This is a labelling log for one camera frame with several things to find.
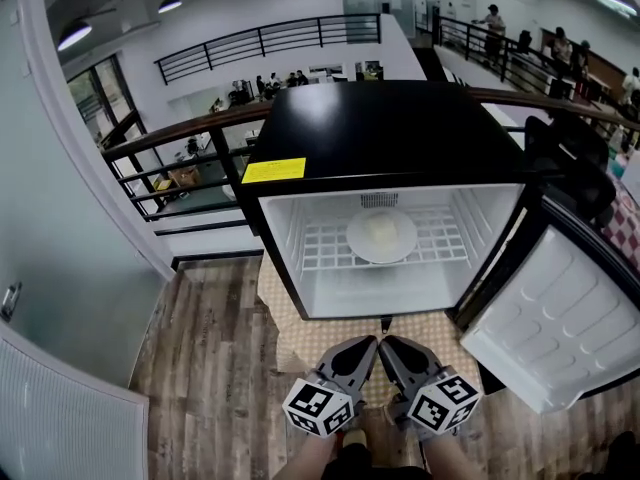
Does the person's left forearm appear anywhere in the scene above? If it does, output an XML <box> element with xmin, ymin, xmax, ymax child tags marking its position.
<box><xmin>287</xmin><ymin>432</ymin><xmax>342</xmax><ymax>480</ymax></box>

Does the wooden-topped black railing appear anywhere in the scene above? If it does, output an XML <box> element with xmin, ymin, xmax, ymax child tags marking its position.
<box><xmin>99</xmin><ymin>85</ymin><xmax>640</xmax><ymax>224</ymax></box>

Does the long black metal railing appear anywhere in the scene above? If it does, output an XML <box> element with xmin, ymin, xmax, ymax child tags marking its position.
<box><xmin>153</xmin><ymin>12</ymin><xmax>383</xmax><ymax>87</ymax></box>

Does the white ribbed panel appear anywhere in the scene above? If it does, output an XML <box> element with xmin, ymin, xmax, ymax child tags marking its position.
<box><xmin>0</xmin><ymin>335</ymin><xmax>151</xmax><ymax>480</ymax></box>

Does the beige patterned floor mat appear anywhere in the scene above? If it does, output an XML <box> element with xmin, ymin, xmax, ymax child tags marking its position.
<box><xmin>256</xmin><ymin>255</ymin><xmax>482</xmax><ymax>412</ymax></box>

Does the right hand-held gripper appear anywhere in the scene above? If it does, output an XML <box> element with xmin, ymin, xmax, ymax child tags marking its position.
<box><xmin>378</xmin><ymin>336</ymin><xmax>481</xmax><ymax>443</ymax></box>

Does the yellow rectangular label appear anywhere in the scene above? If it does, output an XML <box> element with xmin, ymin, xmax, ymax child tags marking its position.
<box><xmin>241</xmin><ymin>156</ymin><xmax>307</xmax><ymax>185</ymax></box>

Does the metal door handle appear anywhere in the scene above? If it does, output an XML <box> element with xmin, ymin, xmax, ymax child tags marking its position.
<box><xmin>0</xmin><ymin>281</ymin><xmax>24</xmax><ymax>322</ymax></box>

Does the large round ceiling lamp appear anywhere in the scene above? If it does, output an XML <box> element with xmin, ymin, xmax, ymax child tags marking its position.
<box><xmin>56</xmin><ymin>19</ymin><xmax>95</xmax><ymax>53</ymax></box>

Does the red checked tablecloth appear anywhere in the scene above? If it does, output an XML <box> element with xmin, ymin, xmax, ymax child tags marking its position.
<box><xmin>598</xmin><ymin>177</ymin><xmax>640</xmax><ymax>270</ymax></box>

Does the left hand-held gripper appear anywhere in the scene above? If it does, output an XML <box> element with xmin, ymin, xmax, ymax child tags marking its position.
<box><xmin>282</xmin><ymin>335</ymin><xmax>380</xmax><ymax>439</ymax></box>

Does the pale food block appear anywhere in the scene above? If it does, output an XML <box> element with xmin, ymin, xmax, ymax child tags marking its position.
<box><xmin>363</xmin><ymin>215</ymin><xmax>401</xmax><ymax>244</ymax></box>

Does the white round plate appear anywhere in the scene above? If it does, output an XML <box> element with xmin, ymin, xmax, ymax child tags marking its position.
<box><xmin>346</xmin><ymin>208</ymin><xmax>419</xmax><ymax>264</ymax></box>

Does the white wire fridge shelf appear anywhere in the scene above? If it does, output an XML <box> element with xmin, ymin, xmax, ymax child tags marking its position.
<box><xmin>299</xmin><ymin>206</ymin><xmax>469</xmax><ymax>272</ymax></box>

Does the long ceiling light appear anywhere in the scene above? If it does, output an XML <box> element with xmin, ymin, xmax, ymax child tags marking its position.
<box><xmin>593</xmin><ymin>0</ymin><xmax>639</xmax><ymax>18</ymax></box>

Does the dark-framed window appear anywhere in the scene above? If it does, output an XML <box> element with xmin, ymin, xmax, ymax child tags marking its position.
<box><xmin>66</xmin><ymin>54</ymin><xmax>147</xmax><ymax>140</ymax></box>

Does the black mini fridge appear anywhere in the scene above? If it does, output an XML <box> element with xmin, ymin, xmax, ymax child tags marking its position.
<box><xmin>234</xmin><ymin>80</ymin><xmax>640</xmax><ymax>417</ymax></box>

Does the white-lined fridge door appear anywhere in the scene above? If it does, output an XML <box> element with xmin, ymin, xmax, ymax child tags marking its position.
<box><xmin>444</xmin><ymin>197</ymin><xmax>640</xmax><ymax>417</ymax></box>

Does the black office chair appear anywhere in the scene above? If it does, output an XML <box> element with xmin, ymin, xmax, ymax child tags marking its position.
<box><xmin>523</xmin><ymin>114</ymin><xmax>620</xmax><ymax>228</ymax></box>

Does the cardboard box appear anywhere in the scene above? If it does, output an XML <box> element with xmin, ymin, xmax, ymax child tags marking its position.
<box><xmin>167</xmin><ymin>165</ymin><xmax>204</xmax><ymax>190</ymax></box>

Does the short black metal railing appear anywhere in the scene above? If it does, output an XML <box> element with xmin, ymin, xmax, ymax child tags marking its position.
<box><xmin>434</xmin><ymin>15</ymin><xmax>574</xmax><ymax>100</ymax></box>

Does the person's dark clothing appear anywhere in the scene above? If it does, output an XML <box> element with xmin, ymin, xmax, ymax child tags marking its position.
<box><xmin>319</xmin><ymin>442</ymin><xmax>426</xmax><ymax>480</ymax></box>

